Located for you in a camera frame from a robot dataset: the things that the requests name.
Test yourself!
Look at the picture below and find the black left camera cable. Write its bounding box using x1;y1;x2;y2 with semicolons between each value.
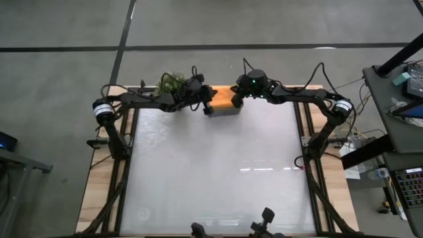
160;65;199;94

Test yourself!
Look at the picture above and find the black stand pole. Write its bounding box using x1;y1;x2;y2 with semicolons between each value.
376;32;423;77

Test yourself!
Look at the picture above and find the grey side cart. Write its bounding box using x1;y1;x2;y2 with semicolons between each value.
0;130;54;238

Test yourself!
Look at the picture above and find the black right camera cable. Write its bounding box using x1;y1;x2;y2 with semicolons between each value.
243;58;334;97

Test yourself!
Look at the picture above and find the small teal box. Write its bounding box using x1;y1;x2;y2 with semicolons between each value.
392;71;412;87

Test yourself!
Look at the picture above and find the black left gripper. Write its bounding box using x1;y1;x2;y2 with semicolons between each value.
174;73;218;116

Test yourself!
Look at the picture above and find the grey plastic bin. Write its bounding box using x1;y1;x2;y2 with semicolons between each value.
206;85;245;118

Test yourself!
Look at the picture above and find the blue tablet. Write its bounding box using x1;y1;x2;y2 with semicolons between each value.
393;102;423;120

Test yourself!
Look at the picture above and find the backlit keyboard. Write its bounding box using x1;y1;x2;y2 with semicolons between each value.
395;167;423;209

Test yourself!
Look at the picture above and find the black knobbed clamp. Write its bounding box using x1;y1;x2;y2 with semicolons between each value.
249;207;288;238
190;221;212;238

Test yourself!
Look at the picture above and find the clear plastic bottle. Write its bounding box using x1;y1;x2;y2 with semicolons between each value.
367;167;391;181

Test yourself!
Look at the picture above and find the black camera cable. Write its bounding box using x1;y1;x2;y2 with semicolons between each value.
243;58;334;97
160;65;199;94

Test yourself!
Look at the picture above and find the small potted green plant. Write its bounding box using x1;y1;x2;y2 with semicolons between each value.
155;71;188;97

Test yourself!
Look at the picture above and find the dark grey side desk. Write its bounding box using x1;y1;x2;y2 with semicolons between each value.
340;64;423;238

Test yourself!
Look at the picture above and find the black table frame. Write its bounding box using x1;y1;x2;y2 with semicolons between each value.
74;79;361;238

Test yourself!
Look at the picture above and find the orange microfiber towel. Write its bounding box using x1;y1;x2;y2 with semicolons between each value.
208;86;238;110

